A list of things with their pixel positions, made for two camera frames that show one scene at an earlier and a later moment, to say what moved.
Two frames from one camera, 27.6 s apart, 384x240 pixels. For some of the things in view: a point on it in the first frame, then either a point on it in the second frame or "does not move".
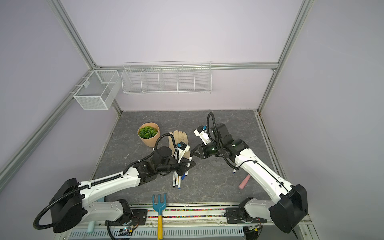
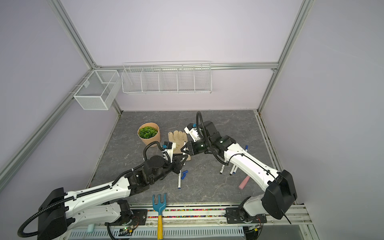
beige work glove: [179, 136] does not move
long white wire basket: [167, 77] does not move
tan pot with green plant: [149, 133] does not move
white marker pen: [174, 179] → [222, 169]
